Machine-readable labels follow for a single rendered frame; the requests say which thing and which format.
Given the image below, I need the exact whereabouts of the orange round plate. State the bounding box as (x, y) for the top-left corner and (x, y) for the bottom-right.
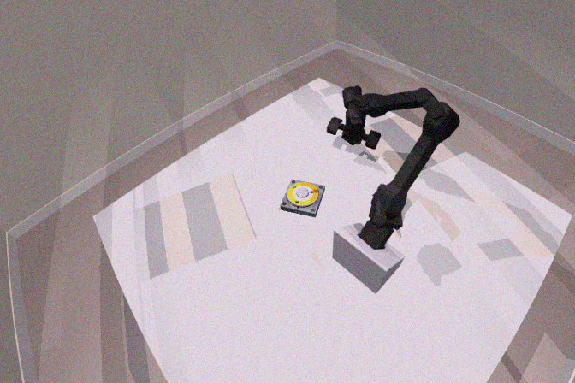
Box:
(287, 182), (318, 207)

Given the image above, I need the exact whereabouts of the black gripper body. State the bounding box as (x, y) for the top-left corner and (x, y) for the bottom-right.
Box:
(326, 117), (381, 150)

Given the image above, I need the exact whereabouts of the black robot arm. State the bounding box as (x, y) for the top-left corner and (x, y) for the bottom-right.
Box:
(342, 85), (460, 250)

